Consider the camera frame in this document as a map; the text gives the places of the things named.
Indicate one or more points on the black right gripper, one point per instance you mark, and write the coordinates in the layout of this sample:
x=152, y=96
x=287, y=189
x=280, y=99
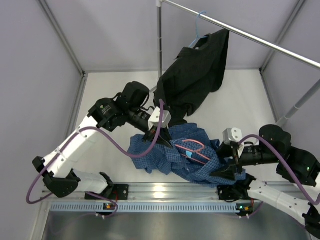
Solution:
x=228, y=172

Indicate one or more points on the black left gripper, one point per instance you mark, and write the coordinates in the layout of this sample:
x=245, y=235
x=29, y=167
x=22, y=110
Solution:
x=164, y=138

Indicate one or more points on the blue checked shirt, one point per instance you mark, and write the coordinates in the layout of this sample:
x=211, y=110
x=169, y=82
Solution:
x=171, y=160

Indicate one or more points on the pink wire hanger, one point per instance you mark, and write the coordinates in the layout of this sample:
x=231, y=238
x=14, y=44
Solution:
x=189, y=152

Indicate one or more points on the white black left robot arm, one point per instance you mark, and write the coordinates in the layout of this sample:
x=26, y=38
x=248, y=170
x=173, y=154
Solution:
x=57, y=169

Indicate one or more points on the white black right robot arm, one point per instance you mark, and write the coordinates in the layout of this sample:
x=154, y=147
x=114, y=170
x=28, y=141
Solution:
x=272, y=145

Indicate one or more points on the black pinstriped shirt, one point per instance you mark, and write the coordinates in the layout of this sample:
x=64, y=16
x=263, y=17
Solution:
x=196, y=73

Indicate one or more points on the white left rack foot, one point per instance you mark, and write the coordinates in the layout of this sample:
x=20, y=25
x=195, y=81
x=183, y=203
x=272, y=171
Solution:
x=153, y=89

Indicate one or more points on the silver right rack pole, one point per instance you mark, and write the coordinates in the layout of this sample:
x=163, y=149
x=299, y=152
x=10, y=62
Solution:
x=305, y=98

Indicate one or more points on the silver rack pole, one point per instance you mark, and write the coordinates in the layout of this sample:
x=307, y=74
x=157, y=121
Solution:
x=159, y=38
x=305, y=98

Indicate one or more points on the silver left rack pole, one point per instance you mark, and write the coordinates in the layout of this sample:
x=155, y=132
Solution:
x=159, y=38

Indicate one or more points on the silver clothes rack top bar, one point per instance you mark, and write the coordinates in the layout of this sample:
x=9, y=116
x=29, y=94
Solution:
x=248, y=36

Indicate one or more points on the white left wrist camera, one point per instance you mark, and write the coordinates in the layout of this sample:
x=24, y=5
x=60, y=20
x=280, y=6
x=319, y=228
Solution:
x=154, y=119

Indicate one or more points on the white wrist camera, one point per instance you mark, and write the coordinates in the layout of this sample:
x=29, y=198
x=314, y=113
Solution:
x=231, y=141
x=154, y=119

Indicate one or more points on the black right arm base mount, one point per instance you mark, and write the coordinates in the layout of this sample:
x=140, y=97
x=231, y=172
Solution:
x=231, y=193

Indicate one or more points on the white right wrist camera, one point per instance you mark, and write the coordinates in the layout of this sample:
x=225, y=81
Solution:
x=231, y=141

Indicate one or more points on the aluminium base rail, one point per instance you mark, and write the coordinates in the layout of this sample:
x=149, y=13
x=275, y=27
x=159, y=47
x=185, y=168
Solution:
x=175, y=191

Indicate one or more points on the grey slotted cable duct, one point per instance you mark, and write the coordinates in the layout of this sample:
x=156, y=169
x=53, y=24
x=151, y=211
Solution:
x=150, y=207

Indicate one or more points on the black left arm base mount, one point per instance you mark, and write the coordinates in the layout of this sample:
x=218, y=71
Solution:
x=115, y=192

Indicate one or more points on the blue wire hanger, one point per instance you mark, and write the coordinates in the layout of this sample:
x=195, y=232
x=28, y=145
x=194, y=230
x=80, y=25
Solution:
x=197, y=33

